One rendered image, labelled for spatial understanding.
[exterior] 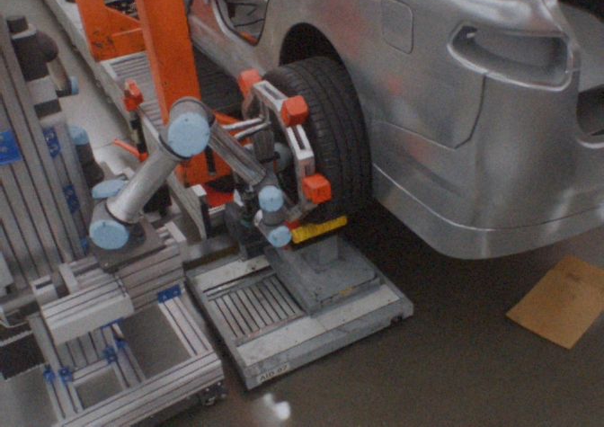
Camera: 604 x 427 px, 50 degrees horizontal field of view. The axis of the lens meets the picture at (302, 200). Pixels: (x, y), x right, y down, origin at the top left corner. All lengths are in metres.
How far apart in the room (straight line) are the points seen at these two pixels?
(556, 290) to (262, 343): 1.39
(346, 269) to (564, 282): 1.05
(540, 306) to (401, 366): 0.73
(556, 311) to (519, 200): 1.24
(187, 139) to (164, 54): 0.97
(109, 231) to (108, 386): 0.83
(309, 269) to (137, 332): 0.81
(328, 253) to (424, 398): 0.75
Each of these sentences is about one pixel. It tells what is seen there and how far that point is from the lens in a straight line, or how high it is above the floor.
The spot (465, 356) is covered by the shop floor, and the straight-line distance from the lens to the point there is 2.93.
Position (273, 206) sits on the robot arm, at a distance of 2.09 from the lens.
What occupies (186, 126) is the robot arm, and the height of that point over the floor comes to 1.32.
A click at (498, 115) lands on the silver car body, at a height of 1.31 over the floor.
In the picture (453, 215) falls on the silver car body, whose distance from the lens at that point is 2.09.
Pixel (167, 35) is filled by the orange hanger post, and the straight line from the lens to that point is 2.81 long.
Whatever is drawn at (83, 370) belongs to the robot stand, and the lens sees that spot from 2.79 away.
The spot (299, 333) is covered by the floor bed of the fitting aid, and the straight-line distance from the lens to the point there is 2.90.
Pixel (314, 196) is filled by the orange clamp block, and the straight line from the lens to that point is 2.34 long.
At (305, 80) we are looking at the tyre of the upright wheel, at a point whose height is 1.16.
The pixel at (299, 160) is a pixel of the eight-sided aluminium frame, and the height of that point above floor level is 0.96.
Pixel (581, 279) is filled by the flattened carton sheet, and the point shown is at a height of 0.01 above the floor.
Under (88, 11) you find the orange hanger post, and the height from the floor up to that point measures 0.88.
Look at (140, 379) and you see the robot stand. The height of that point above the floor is 0.23.
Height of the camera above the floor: 2.15
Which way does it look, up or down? 34 degrees down
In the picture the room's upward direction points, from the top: 5 degrees counter-clockwise
